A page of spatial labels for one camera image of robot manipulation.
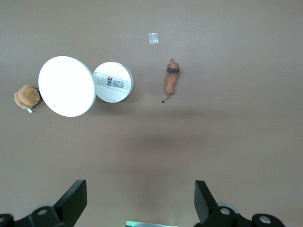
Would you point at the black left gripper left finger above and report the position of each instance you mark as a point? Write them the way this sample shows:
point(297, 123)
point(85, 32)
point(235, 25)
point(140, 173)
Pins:
point(61, 212)

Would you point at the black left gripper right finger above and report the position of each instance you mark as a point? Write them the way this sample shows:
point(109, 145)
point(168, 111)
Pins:
point(210, 217)

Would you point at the brown lion figurine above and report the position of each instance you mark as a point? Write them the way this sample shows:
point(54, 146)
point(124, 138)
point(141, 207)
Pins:
point(171, 80)

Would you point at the brown table cover cloth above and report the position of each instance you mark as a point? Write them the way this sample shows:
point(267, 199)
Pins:
point(189, 142)

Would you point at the brown bear plush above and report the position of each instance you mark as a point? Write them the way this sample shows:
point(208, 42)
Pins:
point(26, 97)

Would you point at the small clear tape piece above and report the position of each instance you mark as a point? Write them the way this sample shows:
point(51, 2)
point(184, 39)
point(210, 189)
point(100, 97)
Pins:
point(153, 38)

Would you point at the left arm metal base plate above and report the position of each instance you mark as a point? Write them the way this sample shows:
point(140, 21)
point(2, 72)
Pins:
point(151, 224)

